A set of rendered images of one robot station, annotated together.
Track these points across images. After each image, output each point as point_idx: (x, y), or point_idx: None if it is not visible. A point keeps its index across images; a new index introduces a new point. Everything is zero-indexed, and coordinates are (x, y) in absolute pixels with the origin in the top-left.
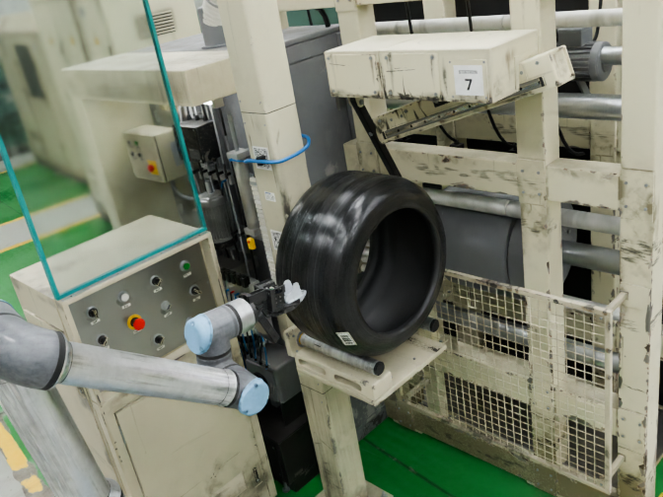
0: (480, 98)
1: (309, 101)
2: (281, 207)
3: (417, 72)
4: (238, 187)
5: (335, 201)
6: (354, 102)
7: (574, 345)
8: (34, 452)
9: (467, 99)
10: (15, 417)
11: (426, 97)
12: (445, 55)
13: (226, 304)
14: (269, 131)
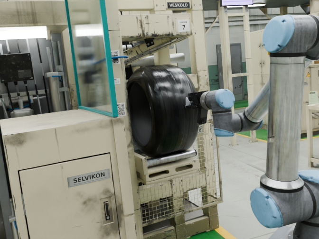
0: (188, 32)
1: None
2: (124, 86)
3: (161, 23)
4: (48, 99)
5: (171, 68)
6: None
7: (206, 139)
8: (300, 120)
9: (182, 33)
10: (303, 90)
11: (165, 33)
12: (173, 16)
13: (210, 91)
14: (121, 40)
